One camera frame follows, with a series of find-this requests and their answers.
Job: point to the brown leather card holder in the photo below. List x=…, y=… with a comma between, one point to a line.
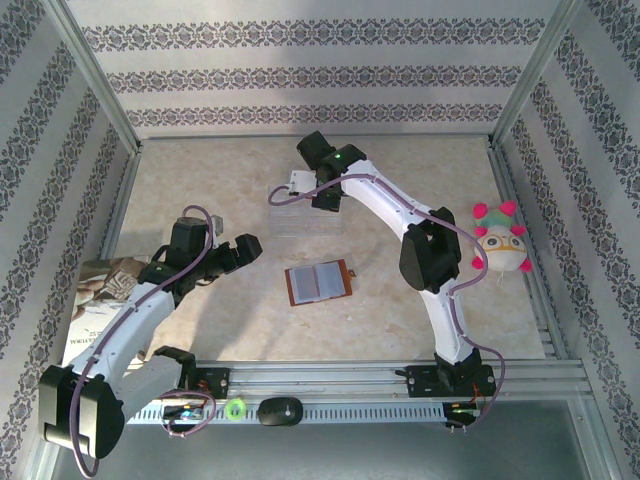
x=320, y=282

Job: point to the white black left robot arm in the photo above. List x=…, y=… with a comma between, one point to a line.
x=145, y=310

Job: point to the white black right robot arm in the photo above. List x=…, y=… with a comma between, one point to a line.
x=385, y=200

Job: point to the clear acrylic card stand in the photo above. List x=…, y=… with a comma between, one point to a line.
x=300, y=222

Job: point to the beige paperback book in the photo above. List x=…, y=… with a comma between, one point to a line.
x=90, y=295

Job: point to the black computer mouse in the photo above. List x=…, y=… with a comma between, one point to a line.
x=280, y=411

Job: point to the small circuit board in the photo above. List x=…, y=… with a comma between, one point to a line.
x=185, y=413
x=462, y=410

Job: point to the white pink plush toy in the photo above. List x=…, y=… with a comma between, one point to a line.
x=502, y=245

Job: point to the aluminium side rail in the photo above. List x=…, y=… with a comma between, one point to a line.
x=504, y=175
x=120, y=200

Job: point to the aluminium rear rail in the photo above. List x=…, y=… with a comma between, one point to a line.
x=225, y=137

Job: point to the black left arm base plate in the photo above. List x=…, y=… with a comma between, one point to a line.
x=220, y=382

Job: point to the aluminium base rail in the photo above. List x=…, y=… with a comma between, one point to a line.
x=325, y=380

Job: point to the aluminium frame post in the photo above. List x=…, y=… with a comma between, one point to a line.
x=534, y=75
x=96, y=75

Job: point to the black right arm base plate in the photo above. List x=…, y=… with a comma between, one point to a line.
x=420, y=380

